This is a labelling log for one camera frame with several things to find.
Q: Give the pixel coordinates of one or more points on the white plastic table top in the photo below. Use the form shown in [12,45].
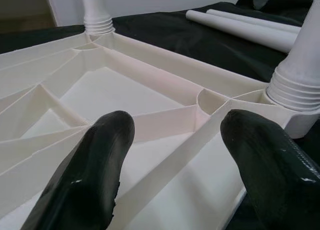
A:
[125,90]

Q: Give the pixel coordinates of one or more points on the black cloth cover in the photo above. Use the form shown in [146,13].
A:
[200,52]

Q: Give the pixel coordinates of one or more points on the white plastic table leg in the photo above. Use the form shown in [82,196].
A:
[237,27]
[95,5]
[305,60]
[262,20]

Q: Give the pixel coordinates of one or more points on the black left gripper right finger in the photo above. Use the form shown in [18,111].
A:
[275,175]

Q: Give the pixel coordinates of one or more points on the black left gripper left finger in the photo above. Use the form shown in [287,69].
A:
[85,180]

